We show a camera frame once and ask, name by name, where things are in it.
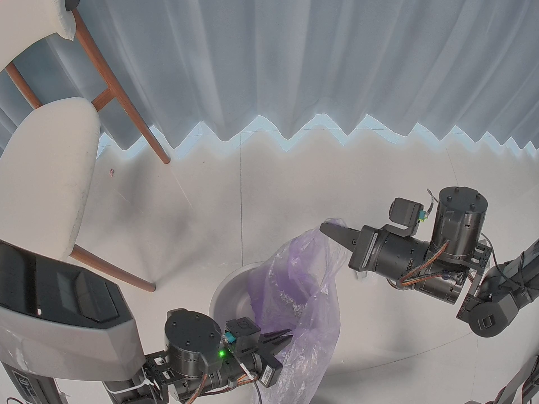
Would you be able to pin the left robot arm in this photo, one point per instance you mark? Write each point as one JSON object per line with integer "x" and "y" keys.
{"x": 63, "y": 309}

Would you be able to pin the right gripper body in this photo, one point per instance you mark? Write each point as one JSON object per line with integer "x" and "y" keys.
{"x": 391, "y": 255}

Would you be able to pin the purple plastic bag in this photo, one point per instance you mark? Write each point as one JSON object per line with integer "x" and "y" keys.
{"x": 303, "y": 267}

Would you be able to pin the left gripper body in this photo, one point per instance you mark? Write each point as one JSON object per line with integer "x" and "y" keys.
{"x": 269, "y": 368}

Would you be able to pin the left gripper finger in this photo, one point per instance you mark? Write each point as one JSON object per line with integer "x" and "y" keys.
{"x": 273, "y": 335}
{"x": 278, "y": 345}

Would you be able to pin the white trash bin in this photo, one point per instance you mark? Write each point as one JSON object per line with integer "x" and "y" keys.
{"x": 231, "y": 297}

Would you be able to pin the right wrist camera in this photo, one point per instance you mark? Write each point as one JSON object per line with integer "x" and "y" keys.
{"x": 404, "y": 213}

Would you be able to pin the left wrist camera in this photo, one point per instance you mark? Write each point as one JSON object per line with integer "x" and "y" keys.
{"x": 244, "y": 330}

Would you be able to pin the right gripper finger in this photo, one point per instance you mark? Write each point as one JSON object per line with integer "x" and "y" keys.
{"x": 343, "y": 236}

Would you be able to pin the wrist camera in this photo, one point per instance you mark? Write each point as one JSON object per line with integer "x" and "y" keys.
{"x": 244, "y": 330}
{"x": 404, "y": 213}

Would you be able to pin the pale blue curtain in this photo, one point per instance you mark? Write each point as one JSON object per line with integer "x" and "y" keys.
{"x": 337, "y": 36}

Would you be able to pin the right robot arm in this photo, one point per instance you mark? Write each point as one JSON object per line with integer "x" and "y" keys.
{"x": 461, "y": 217}

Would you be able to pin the white paper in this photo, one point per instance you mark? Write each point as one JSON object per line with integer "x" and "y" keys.
{"x": 365, "y": 278}

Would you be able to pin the white cushioned wooden chair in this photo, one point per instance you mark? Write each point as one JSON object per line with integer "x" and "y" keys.
{"x": 46, "y": 162}

